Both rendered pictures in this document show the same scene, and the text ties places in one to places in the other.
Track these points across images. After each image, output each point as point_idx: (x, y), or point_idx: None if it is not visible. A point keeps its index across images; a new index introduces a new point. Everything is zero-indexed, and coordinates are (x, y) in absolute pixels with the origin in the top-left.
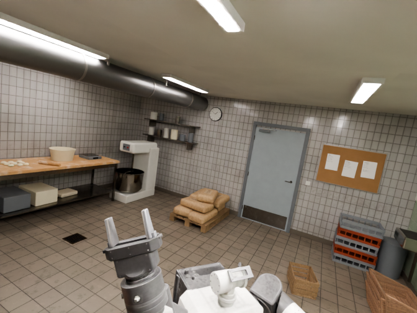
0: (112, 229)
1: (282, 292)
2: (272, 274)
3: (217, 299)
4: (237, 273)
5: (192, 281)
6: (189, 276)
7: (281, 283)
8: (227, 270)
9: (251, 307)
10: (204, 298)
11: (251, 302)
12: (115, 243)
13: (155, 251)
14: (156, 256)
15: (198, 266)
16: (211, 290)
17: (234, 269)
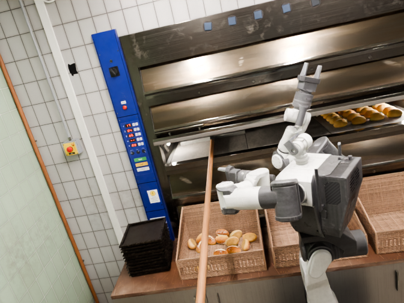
0: (317, 71)
1: (271, 191)
2: (284, 181)
3: (308, 160)
4: (294, 141)
5: (337, 158)
6: (344, 159)
7: (272, 183)
8: (302, 139)
9: (284, 169)
10: (315, 157)
11: (287, 170)
12: (315, 77)
13: (300, 82)
14: (299, 85)
15: (351, 166)
16: (317, 161)
17: (295, 134)
